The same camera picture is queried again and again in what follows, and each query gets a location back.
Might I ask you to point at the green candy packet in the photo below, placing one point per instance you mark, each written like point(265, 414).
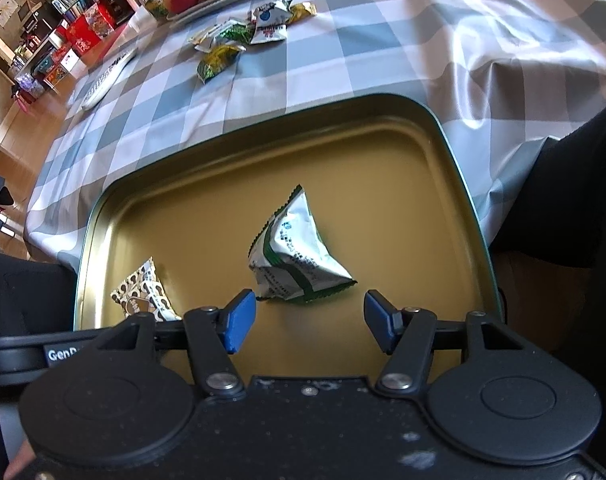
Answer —
point(238, 34)

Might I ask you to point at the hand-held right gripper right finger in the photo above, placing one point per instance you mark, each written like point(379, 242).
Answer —
point(377, 321)

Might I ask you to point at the brown patterned snack packet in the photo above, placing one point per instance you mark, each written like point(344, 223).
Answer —
point(143, 290)

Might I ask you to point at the green glass jar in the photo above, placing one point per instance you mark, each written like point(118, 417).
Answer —
point(152, 1)

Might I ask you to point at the yellow green snack packet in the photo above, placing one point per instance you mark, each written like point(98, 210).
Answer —
point(218, 62)

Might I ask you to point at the gold metal tin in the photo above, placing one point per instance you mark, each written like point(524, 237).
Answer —
point(363, 200)

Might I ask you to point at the cream green snack packet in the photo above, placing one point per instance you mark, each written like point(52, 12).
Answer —
point(207, 36)

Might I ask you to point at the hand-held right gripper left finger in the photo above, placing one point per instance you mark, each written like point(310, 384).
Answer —
point(240, 321)

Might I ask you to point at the red gift box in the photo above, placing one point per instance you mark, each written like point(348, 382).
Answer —
point(90, 27)

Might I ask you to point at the white pink snack packet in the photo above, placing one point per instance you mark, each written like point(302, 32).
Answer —
point(270, 34)

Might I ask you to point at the white green snack packet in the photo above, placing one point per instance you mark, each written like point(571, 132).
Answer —
point(293, 250)

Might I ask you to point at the white remote control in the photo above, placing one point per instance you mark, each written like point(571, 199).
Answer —
point(105, 80)

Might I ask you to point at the yellow candy packet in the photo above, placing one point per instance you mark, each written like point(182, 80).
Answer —
point(303, 11)

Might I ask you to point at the checked tablecloth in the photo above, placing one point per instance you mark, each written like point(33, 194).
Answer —
point(383, 35)

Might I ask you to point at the white blue snack packet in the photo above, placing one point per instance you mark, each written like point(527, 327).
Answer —
point(270, 12)

